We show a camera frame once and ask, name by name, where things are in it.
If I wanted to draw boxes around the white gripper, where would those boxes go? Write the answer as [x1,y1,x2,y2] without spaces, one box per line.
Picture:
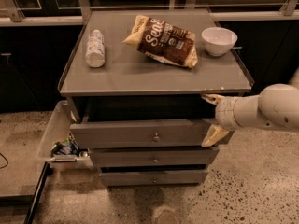
[201,94,249,147]

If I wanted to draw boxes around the grey top drawer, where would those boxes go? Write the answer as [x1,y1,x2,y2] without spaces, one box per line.
[70,119,212,149]

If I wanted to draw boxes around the grey drawer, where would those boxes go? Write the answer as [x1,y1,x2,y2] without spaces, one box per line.
[99,169,208,187]
[70,119,212,149]
[90,146,219,167]

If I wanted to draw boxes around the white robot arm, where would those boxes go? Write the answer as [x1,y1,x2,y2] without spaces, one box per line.
[201,71,299,147]

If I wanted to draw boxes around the grey middle drawer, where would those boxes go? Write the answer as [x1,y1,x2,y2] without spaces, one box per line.
[90,146,219,167]

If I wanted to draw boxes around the grey bottom drawer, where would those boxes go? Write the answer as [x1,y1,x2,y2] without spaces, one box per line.
[99,169,208,187]

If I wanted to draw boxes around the grey drawer cabinet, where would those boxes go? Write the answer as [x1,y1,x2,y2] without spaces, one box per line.
[59,11,253,174]

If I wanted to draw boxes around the white bowl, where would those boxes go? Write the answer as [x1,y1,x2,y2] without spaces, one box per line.
[201,27,238,57]

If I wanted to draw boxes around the brown yellow snack bag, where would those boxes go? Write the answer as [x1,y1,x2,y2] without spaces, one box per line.
[123,15,198,68]

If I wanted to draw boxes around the white plastic bottle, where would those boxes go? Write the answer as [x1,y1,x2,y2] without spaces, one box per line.
[85,30,105,68]

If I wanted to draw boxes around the crumpled wrappers in bin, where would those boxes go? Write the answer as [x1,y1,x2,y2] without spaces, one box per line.
[51,133,89,157]

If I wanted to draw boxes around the clear plastic bin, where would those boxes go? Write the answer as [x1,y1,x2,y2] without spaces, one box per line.
[37,100,93,170]

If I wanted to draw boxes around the black floor bar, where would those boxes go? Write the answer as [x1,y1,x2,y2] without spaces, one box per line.
[23,162,51,224]

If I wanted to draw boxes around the black cable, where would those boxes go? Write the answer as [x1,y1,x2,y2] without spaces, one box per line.
[0,152,9,170]

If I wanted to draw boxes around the metal railing frame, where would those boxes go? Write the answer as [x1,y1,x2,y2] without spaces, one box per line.
[0,0,299,23]

